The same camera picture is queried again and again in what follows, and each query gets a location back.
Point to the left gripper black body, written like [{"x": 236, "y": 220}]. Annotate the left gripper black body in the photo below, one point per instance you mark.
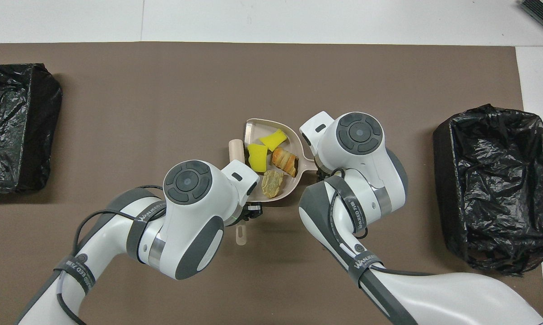
[{"x": 242, "y": 219}]

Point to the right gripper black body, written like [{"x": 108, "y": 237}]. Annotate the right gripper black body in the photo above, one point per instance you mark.
[{"x": 324, "y": 166}]

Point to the toy pastry with pale underside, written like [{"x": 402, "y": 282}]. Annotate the toy pastry with pale underside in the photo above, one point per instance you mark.
[{"x": 272, "y": 184}]

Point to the orange striped toy croissant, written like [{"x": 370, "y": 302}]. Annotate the orange striped toy croissant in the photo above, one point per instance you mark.
[{"x": 284, "y": 161}]

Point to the beige plastic dustpan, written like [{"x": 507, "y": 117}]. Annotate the beige plastic dustpan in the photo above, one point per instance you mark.
[{"x": 294, "y": 135}]

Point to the yellow sponge piece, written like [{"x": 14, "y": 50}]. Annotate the yellow sponge piece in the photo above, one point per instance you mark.
[
  {"x": 273, "y": 139},
  {"x": 257, "y": 157}
]

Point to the beige brush with black bristles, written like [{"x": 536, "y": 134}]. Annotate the beige brush with black bristles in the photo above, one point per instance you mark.
[{"x": 236, "y": 149}]

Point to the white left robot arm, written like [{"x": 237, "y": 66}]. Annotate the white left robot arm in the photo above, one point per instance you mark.
[{"x": 194, "y": 212}]

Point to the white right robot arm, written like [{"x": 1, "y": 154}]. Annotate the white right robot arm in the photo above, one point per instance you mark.
[{"x": 370, "y": 171}]

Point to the black bag lined bin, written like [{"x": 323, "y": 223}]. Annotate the black bag lined bin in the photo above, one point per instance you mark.
[
  {"x": 9, "y": 99},
  {"x": 479, "y": 189}
]

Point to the brown table mat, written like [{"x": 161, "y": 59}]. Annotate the brown table mat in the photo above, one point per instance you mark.
[{"x": 163, "y": 99}]

